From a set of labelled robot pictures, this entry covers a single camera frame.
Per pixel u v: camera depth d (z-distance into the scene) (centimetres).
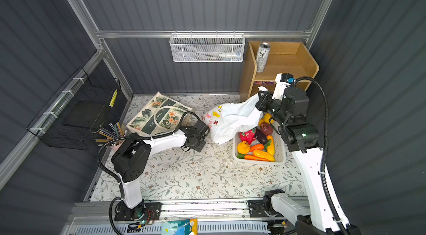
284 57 96
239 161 87
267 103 54
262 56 79
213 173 85
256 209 74
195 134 71
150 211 72
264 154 87
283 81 53
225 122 71
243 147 85
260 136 93
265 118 61
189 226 69
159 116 94
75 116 72
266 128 94
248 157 86
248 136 89
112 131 87
